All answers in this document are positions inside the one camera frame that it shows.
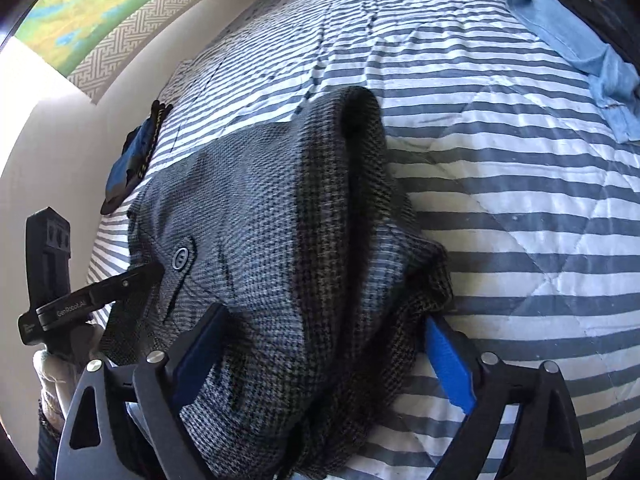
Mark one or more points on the pale blue cloth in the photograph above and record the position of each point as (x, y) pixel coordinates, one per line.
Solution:
(565, 25)

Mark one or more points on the blue and black bag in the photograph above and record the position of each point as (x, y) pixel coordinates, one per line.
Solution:
(127, 165)

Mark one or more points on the person's left forearm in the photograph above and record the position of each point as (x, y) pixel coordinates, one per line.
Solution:
(47, 450)

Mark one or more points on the grey houndstooth jacket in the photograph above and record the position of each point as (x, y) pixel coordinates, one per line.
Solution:
(280, 210)

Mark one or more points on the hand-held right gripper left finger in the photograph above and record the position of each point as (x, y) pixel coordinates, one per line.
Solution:
(200, 355)

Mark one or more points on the blue white striped blanket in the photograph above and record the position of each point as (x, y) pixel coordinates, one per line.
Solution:
(500, 210)

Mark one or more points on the person's left hand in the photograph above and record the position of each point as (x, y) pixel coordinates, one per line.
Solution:
(55, 375)

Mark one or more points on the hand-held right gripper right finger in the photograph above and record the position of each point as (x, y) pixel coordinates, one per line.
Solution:
(450, 365)

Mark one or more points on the black garment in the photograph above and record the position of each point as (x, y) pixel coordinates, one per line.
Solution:
(590, 15)

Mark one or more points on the wall map poster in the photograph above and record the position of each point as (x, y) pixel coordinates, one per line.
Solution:
(100, 10)

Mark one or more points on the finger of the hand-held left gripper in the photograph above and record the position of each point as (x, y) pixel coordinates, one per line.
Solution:
(130, 280)

